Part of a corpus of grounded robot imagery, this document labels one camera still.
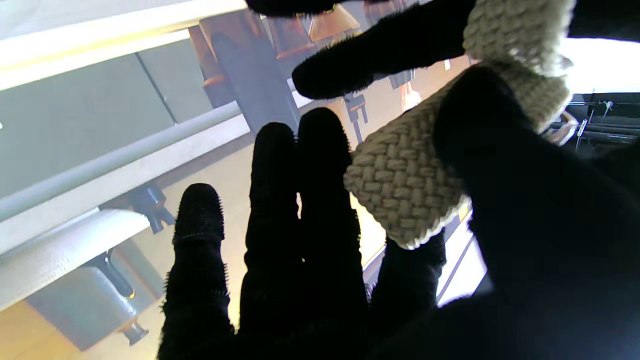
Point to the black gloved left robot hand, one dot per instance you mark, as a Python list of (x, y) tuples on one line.
[(390, 50)]

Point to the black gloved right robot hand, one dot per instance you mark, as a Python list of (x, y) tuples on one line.
[(550, 250)]

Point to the beige woven belt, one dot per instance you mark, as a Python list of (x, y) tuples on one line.
[(400, 175)]

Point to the black kitchen faucet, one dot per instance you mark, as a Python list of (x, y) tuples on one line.
[(356, 107)]

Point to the small black bottles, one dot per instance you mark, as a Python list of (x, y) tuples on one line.
[(150, 202)]

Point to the white shallow bowl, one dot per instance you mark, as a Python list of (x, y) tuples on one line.
[(65, 255)]

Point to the grey jug with lid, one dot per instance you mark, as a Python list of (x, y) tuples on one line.
[(85, 310)]

